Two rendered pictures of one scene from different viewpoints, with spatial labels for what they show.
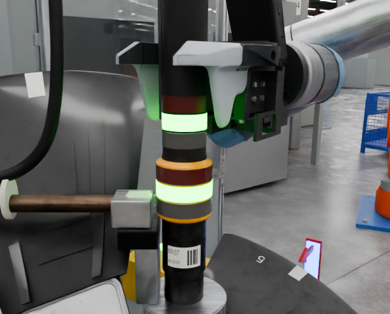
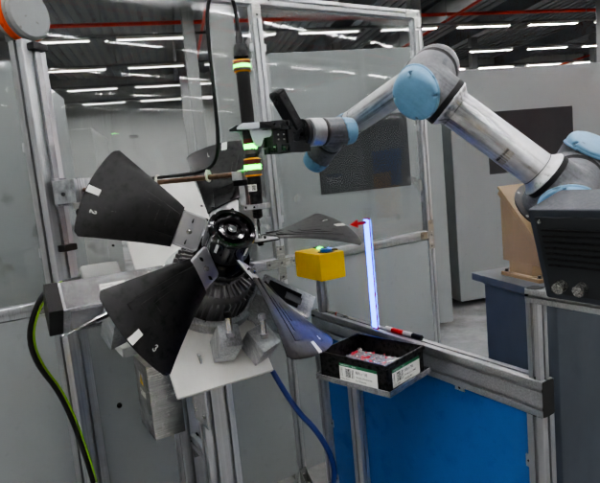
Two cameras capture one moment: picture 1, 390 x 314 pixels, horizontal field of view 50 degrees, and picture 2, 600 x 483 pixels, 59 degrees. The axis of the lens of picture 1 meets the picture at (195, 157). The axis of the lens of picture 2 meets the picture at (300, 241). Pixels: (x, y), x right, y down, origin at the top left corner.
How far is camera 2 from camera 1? 1.10 m
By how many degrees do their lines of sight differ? 26
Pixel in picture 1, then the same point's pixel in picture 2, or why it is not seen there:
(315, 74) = (319, 129)
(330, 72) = (336, 128)
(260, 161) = not seen: hidden behind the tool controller
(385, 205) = not seen: outside the picture
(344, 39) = (364, 112)
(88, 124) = (238, 157)
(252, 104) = (278, 141)
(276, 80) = (288, 132)
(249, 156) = not seen: hidden behind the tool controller
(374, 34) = (376, 108)
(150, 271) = (243, 194)
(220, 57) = (250, 126)
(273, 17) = (288, 111)
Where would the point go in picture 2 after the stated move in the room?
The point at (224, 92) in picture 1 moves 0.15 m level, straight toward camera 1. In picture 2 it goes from (256, 136) to (219, 135)
